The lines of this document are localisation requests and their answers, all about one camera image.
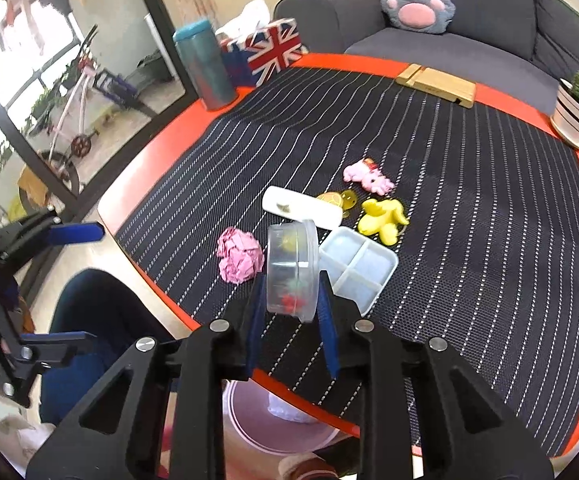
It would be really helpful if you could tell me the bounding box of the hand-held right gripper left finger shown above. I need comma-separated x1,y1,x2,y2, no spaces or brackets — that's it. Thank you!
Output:
25,274,272,480

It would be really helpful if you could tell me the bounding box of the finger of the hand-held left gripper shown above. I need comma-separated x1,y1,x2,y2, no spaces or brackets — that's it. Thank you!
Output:
0,206,105,264
0,331,99,409

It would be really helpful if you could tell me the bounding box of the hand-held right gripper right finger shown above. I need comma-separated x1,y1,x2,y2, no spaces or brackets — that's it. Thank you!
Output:
317,270,555,480

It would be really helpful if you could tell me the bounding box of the clear round plastic container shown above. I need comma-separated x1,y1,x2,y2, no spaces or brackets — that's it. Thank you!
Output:
265,219,320,323

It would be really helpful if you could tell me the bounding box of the clear compartment tray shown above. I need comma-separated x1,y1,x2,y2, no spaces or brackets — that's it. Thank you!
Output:
318,226,400,317

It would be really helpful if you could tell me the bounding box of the pink paper ball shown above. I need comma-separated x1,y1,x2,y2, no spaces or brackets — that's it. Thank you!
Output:
216,227,265,286

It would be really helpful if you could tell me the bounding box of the pink round bin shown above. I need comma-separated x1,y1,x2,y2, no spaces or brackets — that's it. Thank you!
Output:
222,379,343,456

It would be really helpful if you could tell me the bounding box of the yellow rubber toy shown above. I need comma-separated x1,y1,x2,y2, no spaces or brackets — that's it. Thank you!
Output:
358,197,410,247

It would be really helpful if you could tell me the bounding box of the white oblong lid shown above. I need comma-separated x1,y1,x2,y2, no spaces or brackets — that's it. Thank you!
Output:
262,186,344,231

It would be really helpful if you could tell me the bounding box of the yellow turtle toy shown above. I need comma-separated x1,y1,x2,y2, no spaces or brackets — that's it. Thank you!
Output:
316,189,361,218

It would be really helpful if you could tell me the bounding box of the pink keychain toy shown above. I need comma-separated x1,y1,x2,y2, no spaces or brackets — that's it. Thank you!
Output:
343,158,396,196

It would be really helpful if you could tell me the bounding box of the blue chair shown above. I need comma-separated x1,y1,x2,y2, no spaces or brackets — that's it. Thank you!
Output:
39,268,170,426

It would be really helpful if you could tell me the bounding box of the cardboard box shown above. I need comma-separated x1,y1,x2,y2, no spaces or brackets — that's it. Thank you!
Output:
18,166,52,207

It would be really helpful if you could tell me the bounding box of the white crumpled tissue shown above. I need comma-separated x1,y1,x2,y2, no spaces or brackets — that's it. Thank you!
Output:
268,394,320,424

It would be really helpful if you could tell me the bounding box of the pink and white scooter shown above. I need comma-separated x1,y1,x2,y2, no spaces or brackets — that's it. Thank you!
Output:
44,25,135,196

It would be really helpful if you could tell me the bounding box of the teal tumbler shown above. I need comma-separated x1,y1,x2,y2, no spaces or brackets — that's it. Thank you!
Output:
172,19,237,112

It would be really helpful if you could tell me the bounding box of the wooden phone stand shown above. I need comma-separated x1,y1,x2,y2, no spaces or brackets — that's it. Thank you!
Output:
395,63,477,109

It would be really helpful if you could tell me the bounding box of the flag print tissue box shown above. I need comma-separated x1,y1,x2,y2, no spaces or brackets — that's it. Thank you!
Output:
219,17,310,88

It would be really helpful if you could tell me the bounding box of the white tissue sheet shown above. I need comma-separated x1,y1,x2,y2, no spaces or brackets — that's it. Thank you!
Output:
216,0,272,41

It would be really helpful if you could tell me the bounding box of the dark grey sofa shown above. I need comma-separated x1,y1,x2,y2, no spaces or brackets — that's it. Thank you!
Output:
273,0,579,191

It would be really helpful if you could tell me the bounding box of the small potted plant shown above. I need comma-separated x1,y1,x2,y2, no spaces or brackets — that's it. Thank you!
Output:
549,71,579,151

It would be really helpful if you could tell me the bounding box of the paw shaped cushion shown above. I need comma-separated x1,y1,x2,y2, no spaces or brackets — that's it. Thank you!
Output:
380,0,456,36

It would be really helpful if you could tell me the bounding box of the black window frame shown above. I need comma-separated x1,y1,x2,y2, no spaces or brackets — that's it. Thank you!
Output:
0,0,205,221

